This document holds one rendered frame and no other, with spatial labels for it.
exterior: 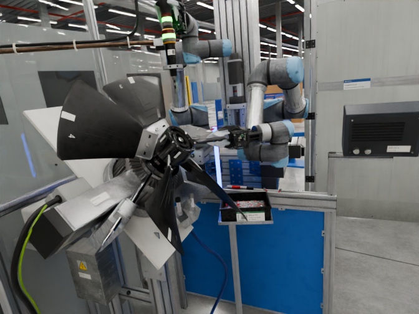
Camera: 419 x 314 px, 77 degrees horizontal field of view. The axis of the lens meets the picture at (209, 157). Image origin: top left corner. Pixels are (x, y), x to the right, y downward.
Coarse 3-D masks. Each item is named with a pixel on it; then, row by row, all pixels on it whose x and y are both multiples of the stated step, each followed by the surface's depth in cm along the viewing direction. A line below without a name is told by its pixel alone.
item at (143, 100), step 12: (108, 84) 98; (132, 84) 101; (144, 84) 102; (156, 84) 104; (108, 96) 97; (120, 96) 98; (132, 96) 98; (144, 96) 99; (156, 96) 100; (132, 108) 96; (144, 108) 97; (156, 108) 97; (144, 120) 95; (156, 120) 95
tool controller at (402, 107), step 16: (352, 112) 103; (368, 112) 101; (384, 112) 98; (400, 112) 96; (416, 112) 94; (352, 128) 104; (368, 128) 102; (384, 128) 100; (400, 128) 98; (416, 128) 97; (352, 144) 107; (368, 144) 105; (384, 144) 103; (400, 144) 101; (416, 144) 99
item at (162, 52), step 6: (156, 42) 88; (162, 42) 89; (156, 48) 88; (162, 48) 89; (162, 54) 90; (162, 60) 90; (162, 66) 92; (168, 66) 90; (174, 66) 90; (180, 66) 91
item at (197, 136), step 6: (186, 126) 122; (192, 126) 123; (186, 132) 116; (192, 132) 116; (198, 132) 116; (204, 132) 117; (210, 132) 119; (192, 138) 105; (198, 138) 105; (204, 138) 107; (210, 138) 108; (216, 138) 111; (222, 138) 114
